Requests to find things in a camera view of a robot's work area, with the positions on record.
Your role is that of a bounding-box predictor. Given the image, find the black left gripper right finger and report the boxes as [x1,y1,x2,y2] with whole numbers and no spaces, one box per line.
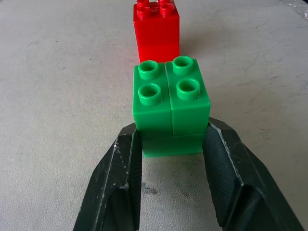
[203,117,305,231]

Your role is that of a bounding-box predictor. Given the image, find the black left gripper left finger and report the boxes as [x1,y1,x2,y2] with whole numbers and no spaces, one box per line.
[73,122,143,231]

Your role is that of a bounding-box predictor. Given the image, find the green studded toy cube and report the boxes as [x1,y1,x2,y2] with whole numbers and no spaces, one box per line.
[133,55,211,157]

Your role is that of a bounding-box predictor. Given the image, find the red studded toy cube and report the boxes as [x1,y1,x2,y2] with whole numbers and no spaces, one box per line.
[133,0,180,63]

